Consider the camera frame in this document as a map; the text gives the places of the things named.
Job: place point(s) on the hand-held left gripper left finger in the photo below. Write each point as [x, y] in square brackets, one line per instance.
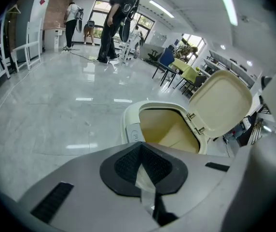
[111, 175]

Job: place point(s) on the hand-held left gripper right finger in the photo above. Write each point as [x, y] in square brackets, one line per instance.
[174, 175]

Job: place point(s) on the beige waste bin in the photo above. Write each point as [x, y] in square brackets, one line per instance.
[224, 105]

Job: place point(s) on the dark grey dining chair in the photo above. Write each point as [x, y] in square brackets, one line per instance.
[199, 80]

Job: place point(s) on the yellow-green table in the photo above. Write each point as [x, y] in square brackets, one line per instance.
[183, 68]

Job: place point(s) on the blue chair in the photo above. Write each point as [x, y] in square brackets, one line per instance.
[167, 58]

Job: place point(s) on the black office chair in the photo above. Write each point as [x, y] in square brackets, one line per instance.
[153, 54]

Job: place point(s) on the row of white partition desks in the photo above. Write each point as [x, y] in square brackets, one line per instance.
[224, 62]

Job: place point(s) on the black framed window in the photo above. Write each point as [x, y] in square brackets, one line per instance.
[198, 43]
[99, 11]

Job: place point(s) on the white locker cabinet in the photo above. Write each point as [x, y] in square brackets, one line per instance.
[158, 39]

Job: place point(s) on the white desk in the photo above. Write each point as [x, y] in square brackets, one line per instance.
[56, 41]

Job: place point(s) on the white wooden chair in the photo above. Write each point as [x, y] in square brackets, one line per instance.
[25, 46]

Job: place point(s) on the ceiling strip light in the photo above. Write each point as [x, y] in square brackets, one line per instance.
[228, 6]
[161, 8]

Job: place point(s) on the white refrigerator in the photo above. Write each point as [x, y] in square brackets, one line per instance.
[37, 20]

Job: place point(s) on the wooden coat rack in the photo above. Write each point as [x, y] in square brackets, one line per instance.
[13, 8]

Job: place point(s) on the blue wall poster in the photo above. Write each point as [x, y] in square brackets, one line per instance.
[176, 42]

